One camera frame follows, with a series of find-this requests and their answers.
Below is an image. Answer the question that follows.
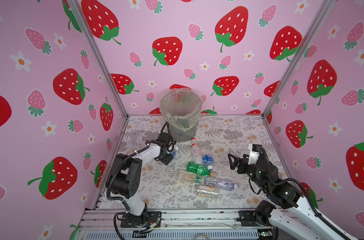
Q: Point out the clear bottle blue cap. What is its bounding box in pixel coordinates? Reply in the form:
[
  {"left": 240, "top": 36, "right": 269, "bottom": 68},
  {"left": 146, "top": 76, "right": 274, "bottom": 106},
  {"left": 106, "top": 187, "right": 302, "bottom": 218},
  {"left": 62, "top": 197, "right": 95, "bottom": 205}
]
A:
[{"left": 196, "top": 177, "right": 238, "bottom": 191}]

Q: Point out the Pocari Sweat bottle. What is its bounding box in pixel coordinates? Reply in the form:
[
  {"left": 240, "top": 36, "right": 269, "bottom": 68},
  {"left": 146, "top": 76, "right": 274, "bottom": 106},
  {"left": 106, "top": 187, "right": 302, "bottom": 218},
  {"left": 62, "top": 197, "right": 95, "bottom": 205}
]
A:
[{"left": 202, "top": 146, "right": 214, "bottom": 171}]

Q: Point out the clear tea bottle front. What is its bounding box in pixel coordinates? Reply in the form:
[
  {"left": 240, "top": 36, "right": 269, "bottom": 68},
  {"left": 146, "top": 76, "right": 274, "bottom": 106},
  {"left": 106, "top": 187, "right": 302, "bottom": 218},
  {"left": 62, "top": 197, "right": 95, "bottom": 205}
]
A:
[{"left": 192, "top": 185, "right": 220, "bottom": 199}]

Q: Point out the clear bottle yellow label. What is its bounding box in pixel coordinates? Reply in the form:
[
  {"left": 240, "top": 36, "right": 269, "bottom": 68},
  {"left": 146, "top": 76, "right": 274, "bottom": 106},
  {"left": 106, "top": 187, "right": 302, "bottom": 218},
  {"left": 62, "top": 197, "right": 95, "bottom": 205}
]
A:
[{"left": 176, "top": 170, "right": 201, "bottom": 184}]

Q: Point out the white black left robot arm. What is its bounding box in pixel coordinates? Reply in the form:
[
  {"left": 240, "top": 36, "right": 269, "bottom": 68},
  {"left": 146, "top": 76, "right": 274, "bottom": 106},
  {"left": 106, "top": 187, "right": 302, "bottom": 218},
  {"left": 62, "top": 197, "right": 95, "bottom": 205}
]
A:
[{"left": 106, "top": 132, "right": 175, "bottom": 226}]

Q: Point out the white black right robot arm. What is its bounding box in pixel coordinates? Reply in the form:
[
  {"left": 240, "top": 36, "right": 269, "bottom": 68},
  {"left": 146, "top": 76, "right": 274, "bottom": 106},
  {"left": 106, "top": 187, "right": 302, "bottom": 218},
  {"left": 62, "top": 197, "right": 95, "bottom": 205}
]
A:
[{"left": 228, "top": 153, "right": 354, "bottom": 240}]

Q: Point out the silver mesh waste bin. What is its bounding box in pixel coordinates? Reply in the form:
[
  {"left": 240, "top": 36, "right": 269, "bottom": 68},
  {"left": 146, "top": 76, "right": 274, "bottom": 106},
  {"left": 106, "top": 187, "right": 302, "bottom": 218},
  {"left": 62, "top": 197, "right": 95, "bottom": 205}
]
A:
[{"left": 159, "top": 89, "right": 203, "bottom": 143}]

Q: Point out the clear green bin liner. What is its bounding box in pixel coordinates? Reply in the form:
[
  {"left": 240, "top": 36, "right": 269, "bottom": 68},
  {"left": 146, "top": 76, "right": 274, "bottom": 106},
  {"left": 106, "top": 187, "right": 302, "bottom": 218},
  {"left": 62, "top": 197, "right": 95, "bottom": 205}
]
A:
[{"left": 159, "top": 88, "right": 203, "bottom": 133}]

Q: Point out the white bottle red cap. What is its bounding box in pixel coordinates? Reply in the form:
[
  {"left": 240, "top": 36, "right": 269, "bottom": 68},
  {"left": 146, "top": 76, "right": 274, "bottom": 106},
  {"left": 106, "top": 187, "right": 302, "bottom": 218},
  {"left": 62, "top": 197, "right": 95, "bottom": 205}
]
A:
[{"left": 192, "top": 138, "right": 203, "bottom": 165}]

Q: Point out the green Sprite bottle yellow cap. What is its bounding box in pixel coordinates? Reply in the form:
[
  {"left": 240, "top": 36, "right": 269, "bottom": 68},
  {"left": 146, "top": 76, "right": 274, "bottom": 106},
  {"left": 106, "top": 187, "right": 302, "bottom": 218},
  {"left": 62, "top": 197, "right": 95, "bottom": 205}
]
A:
[{"left": 187, "top": 162, "right": 214, "bottom": 177}]

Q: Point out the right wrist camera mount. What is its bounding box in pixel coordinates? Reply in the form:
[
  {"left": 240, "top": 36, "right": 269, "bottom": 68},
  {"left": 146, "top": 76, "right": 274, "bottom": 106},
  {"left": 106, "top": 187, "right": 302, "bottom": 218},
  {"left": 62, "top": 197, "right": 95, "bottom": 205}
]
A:
[{"left": 248, "top": 144, "right": 263, "bottom": 165}]

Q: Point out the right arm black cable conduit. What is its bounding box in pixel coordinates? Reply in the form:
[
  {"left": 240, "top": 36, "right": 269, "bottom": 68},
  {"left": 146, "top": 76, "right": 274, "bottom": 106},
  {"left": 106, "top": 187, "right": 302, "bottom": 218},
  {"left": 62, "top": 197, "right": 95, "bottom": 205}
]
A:
[{"left": 247, "top": 145, "right": 351, "bottom": 240}]

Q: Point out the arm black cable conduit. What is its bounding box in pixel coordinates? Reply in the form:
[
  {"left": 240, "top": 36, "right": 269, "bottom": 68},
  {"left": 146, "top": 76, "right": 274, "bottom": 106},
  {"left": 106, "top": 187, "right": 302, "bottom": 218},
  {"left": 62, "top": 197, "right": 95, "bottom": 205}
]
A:
[
  {"left": 105, "top": 121, "right": 170, "bottom": 240},
  {"left": 247, "top": 145, "right": 351, "bottom": 240}
]

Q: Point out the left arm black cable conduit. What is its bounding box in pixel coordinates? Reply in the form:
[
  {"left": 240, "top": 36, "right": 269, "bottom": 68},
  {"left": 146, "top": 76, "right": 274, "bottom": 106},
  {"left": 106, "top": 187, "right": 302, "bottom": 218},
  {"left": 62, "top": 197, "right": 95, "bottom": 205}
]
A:
[{"left": 105, "top": 121, "right": 170, "bottom": 240}]

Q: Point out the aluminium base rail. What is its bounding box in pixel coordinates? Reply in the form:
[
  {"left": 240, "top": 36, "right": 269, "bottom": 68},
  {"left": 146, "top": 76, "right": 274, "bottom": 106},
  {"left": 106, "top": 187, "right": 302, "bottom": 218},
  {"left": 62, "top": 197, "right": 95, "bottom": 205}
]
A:
[{"left": 74, "top": 209, "right": 279, "bottom": 240}]

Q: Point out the aluminium frame post left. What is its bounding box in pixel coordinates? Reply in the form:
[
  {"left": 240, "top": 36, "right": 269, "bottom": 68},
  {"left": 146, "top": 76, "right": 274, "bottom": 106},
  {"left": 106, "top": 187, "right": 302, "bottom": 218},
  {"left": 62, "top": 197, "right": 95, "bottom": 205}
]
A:
[{"left": 68, "top": 1, "right": 128, "bottom": 118}]

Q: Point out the aluminium frame post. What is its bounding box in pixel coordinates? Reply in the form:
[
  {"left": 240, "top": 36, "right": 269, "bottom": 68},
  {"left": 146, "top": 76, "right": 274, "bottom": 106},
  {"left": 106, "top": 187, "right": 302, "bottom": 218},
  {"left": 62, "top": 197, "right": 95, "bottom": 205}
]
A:
[
  {"left": 68, "top": 1, "right": 128, "bottom": 118},
  {"left": 262, "top": 0, "right": 335, "bottom": 120}
]

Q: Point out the aluminium frame post right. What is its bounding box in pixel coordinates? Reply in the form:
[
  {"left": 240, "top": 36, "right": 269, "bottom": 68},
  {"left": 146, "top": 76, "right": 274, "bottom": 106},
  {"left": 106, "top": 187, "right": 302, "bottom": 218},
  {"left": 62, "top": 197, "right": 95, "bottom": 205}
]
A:
[{"left": 262, "top": 0, "right": 335, "bottom": 120}]

